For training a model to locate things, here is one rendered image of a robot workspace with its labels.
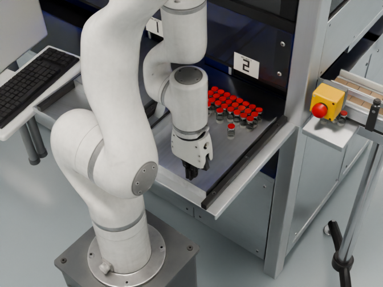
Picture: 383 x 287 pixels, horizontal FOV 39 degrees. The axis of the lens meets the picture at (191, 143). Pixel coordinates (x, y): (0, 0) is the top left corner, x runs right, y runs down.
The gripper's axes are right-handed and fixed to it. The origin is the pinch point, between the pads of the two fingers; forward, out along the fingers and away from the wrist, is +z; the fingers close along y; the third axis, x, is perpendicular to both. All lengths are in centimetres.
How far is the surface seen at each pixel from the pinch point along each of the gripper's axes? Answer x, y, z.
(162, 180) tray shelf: 3.6, 7.2, 5.5
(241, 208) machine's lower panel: -36, 6, 59
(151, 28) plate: -35, 43, -7
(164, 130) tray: -11.2, 18.7, 5.1
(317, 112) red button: -31.6, -18.2, -6.9
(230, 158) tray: -13.5, -3.0, 5.1
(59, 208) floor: -9, 86, 93
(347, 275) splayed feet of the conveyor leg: -47, -37, 80
